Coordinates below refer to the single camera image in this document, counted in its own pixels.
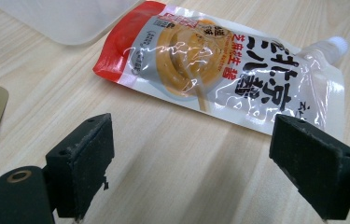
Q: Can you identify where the red and white sauce pouch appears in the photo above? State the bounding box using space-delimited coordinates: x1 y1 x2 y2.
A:
92 0 350 141

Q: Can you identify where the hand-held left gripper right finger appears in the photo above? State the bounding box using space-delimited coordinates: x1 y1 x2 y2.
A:
268 113 350 222

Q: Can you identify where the clear plastic container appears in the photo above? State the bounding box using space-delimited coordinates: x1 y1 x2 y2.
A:
0 0 147 47

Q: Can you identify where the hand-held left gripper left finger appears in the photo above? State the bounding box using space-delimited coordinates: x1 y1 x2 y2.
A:
45 112 116 222

